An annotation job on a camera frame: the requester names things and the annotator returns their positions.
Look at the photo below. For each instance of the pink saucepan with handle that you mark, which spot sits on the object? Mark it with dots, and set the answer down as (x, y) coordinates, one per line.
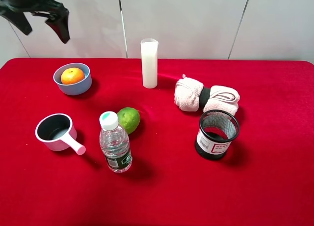
(57, 132)

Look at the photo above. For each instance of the blue bowl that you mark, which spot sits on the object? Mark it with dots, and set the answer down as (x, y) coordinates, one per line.
(77, 88)

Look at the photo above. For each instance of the rolled pink towel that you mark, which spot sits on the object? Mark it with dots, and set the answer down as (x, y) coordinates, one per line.
(191, 95)

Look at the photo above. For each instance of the red table cloth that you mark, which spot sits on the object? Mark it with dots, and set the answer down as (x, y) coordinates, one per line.
(265, 179)

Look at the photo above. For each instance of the tall white cylinder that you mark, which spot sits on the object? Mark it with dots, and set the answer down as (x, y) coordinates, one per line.
(149, 49)

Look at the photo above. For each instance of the clear water bottle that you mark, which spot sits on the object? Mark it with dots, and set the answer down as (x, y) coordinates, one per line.
(114, 142)

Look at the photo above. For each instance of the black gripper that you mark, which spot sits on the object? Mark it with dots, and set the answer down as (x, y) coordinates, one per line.
(13, 11)

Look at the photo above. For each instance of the black mesh pen holder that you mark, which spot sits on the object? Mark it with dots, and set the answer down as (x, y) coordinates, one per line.
(217, 129)

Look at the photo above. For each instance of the orange mandarin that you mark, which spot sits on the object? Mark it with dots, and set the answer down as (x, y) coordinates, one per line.
(72, 75)

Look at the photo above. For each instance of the green lime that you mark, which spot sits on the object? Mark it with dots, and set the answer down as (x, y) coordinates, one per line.
(129, 119)

